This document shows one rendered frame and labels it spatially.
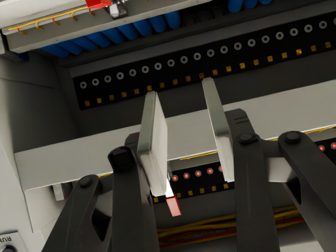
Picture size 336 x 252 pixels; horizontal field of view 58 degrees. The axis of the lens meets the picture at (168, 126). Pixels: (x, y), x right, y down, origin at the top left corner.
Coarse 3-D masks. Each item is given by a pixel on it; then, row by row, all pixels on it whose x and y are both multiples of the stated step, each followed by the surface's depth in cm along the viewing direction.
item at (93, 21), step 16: (128, 0) 33; (144, 0) 32; (160, 0) 32; (176, 0) 32; (192, 0) 32; (208, 0) 33; (80, 16) 33; (96, 16) 33; (128, 16) 33; (144, 16) 34; (16, 32) 34; (32, 32) 34; (48, 32) 34; (64, 32) 34; (80, 32) 34; (16, 48) 34; (32, 48) 36
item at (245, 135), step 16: (240, 144) 13; (256, 144) 13; (240, 160) 12; (256, 160) 12; (240, 176) 12; (256, 176) 11; (240, 192) 11; (256, 192) 11; (240, 208) 10; (256, 208) 10; (272, 208) 10; (240, 224) 10; (256, 224) 10; (272, 224) 9; (240, 240) 9; (256, 240) 9; (272, 240) 9
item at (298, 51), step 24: (288, 24) 44; (312, 24) 44; (192, 48) 46; (216, 48) 46; (240, 48) 45; (264, 48) 45; (288, 48) 44; (312, 48) 44; (96, 72) 48; (168, 72) 47; (192, 72) 46; (216, 72) 45; (96, 96) 48; (120, 96) 47
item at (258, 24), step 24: (0, 0) 28; (24, 0) 29; (48, 0) 30; (72, 0) 31; (0, 24) 33; (240, 24) 44; (264, 24) 44; (0, 48) 34; (144, 48) 46; (168, 48) 46; (0, 72) 35; (24, 72) 40; (48, 72) 47; (72, 72) 48
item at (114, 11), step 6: (90, 0) 23; (96, 0) 23; (102, 0) 23; (108, 0) 25; (114, 0) 28; (90, 6) 23; (96, 6) 24; (102, 6) 26; (114, 6) 29; (114, 12) 29
